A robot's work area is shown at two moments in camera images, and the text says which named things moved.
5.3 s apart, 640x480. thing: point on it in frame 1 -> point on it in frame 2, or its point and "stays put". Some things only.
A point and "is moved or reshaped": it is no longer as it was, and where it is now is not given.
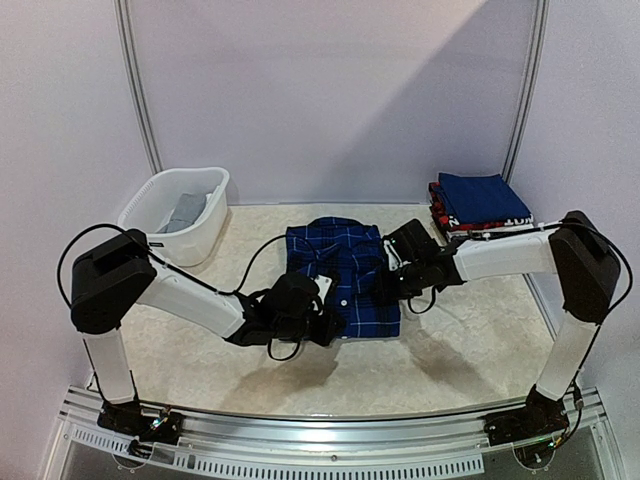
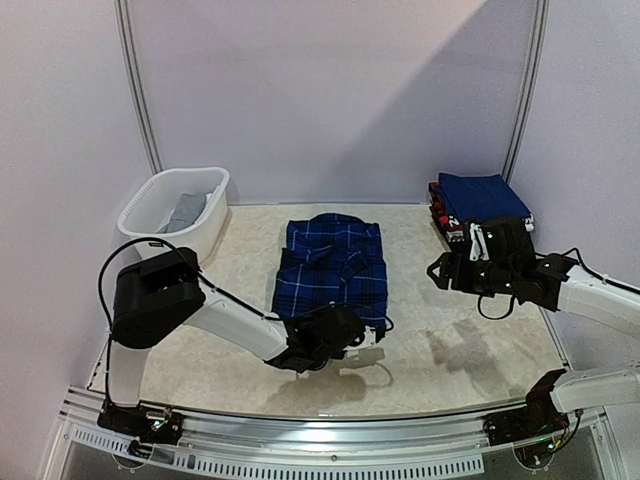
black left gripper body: (293, 329) -> (320, 362)
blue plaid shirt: (350, 252) is moved or reshaped
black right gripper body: (385, 288) -> (455, 271)
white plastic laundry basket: (183, 214) stays put
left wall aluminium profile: (128, 58) stays put
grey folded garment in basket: (187, 210) stays put
